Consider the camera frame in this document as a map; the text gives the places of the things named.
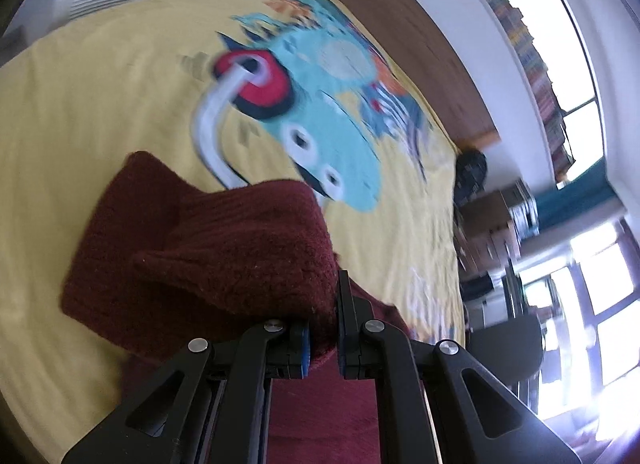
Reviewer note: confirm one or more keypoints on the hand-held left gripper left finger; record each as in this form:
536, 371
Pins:
301, 350

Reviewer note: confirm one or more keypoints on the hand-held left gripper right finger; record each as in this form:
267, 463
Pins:
345, 339

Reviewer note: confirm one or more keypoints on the maroon knit sweater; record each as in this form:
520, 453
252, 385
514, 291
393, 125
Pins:
225, 254

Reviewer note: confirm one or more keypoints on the grey office chair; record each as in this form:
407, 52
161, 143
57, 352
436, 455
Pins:
505, 349

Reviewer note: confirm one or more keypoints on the brown drawer cabinet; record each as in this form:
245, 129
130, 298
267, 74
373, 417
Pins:
487, 239

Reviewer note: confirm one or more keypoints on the black backpack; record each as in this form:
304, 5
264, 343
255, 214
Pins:
470, 176

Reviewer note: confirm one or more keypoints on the large window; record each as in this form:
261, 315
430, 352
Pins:
600, 304

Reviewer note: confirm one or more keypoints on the teal curtain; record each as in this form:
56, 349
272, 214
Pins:
575, 199

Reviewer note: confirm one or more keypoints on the wooden headboard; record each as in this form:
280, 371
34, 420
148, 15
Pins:
425, 43

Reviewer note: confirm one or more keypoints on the yellow printed blanket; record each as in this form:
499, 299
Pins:
75, 118

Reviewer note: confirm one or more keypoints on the row of books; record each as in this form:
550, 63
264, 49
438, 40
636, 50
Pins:
530, 58

